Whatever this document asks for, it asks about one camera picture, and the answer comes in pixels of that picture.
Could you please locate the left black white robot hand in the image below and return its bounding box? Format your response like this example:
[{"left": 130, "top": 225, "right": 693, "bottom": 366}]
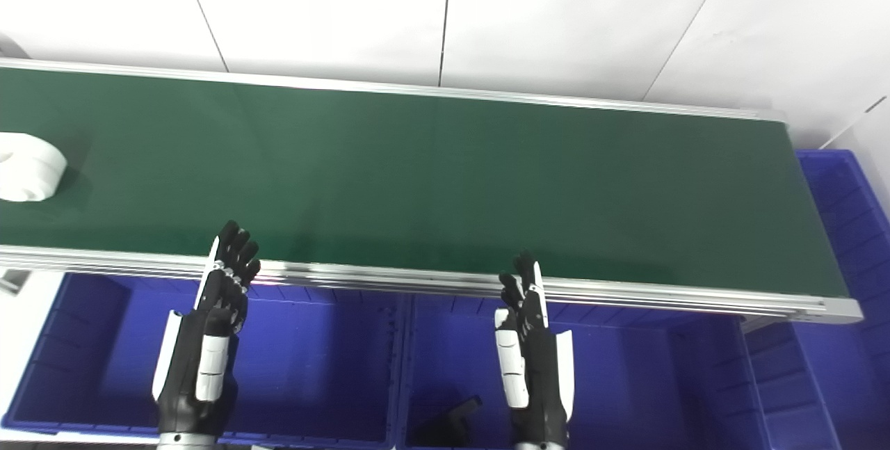
[{"left": 152, "top": 220, "right": 262, "bottom": 435}]

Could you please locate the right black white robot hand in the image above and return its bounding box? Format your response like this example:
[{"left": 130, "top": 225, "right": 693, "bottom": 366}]
[{"left": 494, "top": 250, "right": 576, "bottom": 446}]

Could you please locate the white round plastic part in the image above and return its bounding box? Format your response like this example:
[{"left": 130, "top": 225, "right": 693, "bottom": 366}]
[{"left": 0, "top": 132, "right": 68, "bottom": 202}]

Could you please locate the blue plastic bin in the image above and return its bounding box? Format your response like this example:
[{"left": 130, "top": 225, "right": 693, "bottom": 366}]
[
  {"left": 740, "top": 150, "right": 890, "bottom": 450},
  {"left": 0, "top": 272, "right": 405, "bottom": 448},
  {"left": 396, "top": 293, "right": 774, "bottom": 450}
]

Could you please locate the black plastic part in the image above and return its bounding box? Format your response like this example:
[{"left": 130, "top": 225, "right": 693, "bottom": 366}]
[{"left": 410, "top": 396, "right": 484, "bottom": 448}]

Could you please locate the green conveyor belt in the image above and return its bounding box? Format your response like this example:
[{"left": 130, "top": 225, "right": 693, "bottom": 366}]
[
  {"left": 0, "top": 66, "right": 850, "bottom": 299},
  {"left": 0, "top": 57, "right": 864, "bottom": 326}
]

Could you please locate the aluminium conveyor leg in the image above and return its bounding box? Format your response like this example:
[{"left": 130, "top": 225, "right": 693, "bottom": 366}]
[{"left": 0, "top": 269, "right": 30, "bottom": 296}]

